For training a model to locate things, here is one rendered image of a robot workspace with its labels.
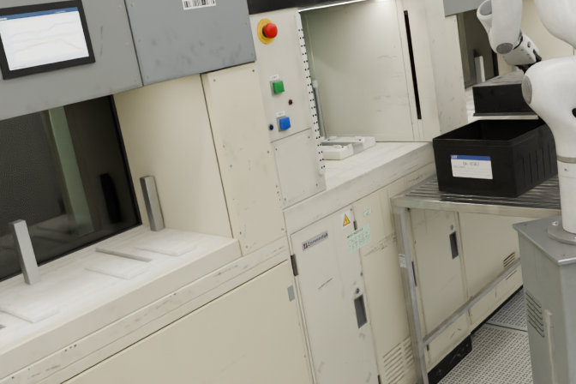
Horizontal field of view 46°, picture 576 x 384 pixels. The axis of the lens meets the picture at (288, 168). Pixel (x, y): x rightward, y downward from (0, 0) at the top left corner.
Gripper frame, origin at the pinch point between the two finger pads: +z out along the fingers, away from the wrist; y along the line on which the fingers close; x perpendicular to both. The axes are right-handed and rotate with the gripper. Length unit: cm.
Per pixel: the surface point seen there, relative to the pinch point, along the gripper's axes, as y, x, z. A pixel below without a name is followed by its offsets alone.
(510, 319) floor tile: 31, 58, 95
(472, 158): 2.8, 40.0, -11.3
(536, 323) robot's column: -25, 84, -4
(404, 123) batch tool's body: 41.4, 20.4, -0.6
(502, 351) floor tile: 22, 76, 77
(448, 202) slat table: 8, 54, -9
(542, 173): -11.0, 35.4, 5.5
